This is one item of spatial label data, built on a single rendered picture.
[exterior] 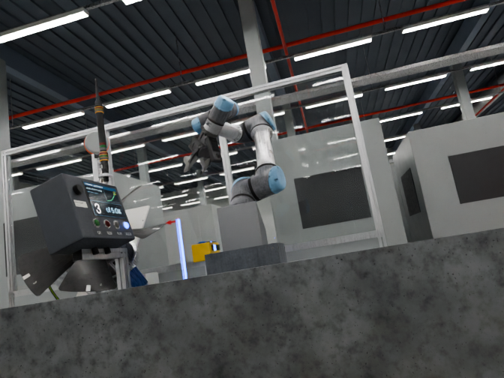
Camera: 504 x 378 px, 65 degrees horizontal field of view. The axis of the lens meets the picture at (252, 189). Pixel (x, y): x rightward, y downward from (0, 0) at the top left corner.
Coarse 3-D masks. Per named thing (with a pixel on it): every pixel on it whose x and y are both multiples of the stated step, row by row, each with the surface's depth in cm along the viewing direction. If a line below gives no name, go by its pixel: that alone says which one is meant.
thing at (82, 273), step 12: (84, 264) 175; (96, 264) 178; (72, 276) 168; (84, 276) 170; (96, 276) 172; (108, 276) 175; (60, 288) 163; (72, 288) 164; (84, 288) 165; (96, 288) 167; (108, 288) 168
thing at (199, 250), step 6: (192, 246) 203; (198, 246) 203; (204, 246) 202; (210, 246) 202; (192, 252) 203; (198, 252) 202; (204, 252) 201; (210, 252) 201; (216, 252) 210; (198, 258) 202; (204, 258) 201
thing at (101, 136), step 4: (96, 112) 200; (100, 112) 200; (100, 116) 200; (100, 120) 199; (100, 124) 199; (100, 128) 199; (100, 132) 198; (104, 132) 200; (100, 136) 198; (104, 136) 199; (100, 140) 197; (104, 140) 198
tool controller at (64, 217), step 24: (48, 192) 104; (72, 192) 105; (96, 192) 116; (48, 216) 103; (72, 216) 102; (96, 216) 110; (120, 216) 122; (48, 240) 102; (72, 240) 101; (96, 240) 107; (120, 240) 118
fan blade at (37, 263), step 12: (36, 252) 187; (48, 252) 187; (24, 264) 185; (36, 264) 185; (48, 264) 185; (60, 264) 186; (72, 264) 188; (36, 276) 183; (48, 276) 184; (36, 288) 181
